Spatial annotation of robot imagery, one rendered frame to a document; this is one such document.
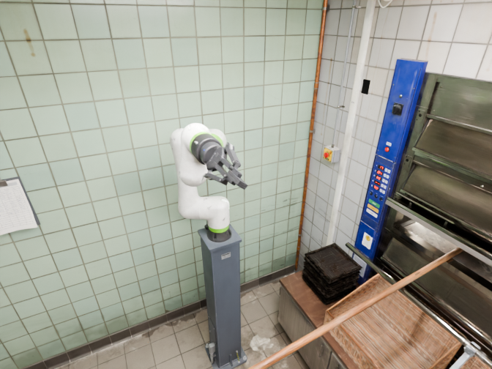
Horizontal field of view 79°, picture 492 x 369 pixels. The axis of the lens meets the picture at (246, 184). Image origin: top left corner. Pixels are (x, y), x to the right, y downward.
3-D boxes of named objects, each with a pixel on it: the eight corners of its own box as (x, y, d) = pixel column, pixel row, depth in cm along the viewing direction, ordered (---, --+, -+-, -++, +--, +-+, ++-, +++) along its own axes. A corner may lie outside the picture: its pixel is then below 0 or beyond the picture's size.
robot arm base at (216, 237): (197, 221, 190) (196, 214, 187) (218, 215, 196) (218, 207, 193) (212, 245, 170) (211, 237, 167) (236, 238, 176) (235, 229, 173)
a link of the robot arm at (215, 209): (206, 219, 182) (203, 192, 173) (230, 220, 181) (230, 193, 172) (201, 232, 171) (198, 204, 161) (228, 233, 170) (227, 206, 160)
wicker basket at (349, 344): (373, 296, 214) (381, 269, 201) (452, 367, 171) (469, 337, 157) (321, 325, 194) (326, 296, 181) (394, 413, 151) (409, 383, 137)
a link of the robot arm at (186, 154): (178, 118, 105) (207, 119, 110) (176, 151, 110) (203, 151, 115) (189, 130, 94) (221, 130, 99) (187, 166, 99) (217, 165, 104)
